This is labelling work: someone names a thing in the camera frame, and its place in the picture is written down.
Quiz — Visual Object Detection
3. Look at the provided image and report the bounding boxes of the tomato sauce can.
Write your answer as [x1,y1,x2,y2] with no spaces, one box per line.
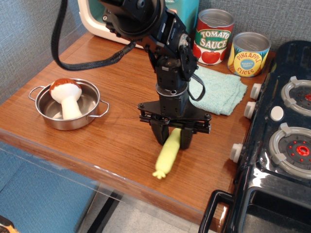
[193,8,235,65]

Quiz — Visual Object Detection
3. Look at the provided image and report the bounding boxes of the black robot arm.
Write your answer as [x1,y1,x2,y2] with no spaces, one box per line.
[102,0,211,150]

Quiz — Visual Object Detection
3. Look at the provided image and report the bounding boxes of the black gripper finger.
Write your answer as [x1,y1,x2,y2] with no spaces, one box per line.
[180,129,193,150]
[150,120,169,145]

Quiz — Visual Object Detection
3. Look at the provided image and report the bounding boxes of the grey upper stove burner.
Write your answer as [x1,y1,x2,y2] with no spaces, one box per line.
[281,76,311,117]

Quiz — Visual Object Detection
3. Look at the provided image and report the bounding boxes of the orange plush object corner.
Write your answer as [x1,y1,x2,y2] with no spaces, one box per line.
[0,225,19,233]

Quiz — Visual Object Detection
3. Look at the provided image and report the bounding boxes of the white stove knob upper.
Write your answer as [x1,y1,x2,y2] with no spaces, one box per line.
[250,83,262,100]

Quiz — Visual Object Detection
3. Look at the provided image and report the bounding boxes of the black toy stove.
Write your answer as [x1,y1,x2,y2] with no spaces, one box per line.
[199,40,311,233]

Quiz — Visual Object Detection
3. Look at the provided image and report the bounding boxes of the grey lower stove burner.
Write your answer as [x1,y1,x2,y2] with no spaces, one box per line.
[269,123,311,179]

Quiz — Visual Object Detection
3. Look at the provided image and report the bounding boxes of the spoon with green handle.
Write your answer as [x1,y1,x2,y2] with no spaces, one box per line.
[152,128,181,180]

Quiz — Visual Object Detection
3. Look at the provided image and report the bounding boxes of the white stove knob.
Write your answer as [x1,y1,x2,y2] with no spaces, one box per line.
[244,101,256,119]
[229,144,243,163]
[250,83,262,100]

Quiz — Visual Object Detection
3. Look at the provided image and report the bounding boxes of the white stove knob lower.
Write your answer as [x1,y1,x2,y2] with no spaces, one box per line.
[229,144,243,163]

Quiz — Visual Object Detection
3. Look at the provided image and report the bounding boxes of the teal toy microwave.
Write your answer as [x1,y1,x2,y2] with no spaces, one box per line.
[78,0,199,44]

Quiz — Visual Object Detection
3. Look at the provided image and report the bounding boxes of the pineapple slices can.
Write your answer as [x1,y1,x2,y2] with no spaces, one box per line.
[227,32,271,77]

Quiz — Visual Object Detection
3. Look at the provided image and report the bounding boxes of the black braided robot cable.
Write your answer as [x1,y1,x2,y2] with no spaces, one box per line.
[51,0,137,71]

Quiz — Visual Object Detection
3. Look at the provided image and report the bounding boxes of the white stove knob middle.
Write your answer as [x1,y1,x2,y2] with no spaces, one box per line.
[244,101,256,119]

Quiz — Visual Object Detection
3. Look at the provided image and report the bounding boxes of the light blue folded cloth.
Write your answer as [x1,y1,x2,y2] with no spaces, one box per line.
[189,66,247,116]

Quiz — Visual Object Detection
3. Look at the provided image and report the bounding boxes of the plush mushroom toy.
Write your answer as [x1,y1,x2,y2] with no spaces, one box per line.
[49,78,82,120]

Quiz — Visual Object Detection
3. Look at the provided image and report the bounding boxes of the small steel pot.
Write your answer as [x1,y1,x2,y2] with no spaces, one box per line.
[28,78,109,131]

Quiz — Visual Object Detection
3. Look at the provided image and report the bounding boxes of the grey stove burner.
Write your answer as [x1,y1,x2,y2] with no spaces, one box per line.
[281,76,311,117]
[269,123,311,179]

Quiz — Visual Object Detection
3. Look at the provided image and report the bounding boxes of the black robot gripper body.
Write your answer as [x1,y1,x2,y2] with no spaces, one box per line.
[137,84,211,133]

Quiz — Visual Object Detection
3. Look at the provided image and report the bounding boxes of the white round stove button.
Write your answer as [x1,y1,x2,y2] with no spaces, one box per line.
[270,106,284,122]

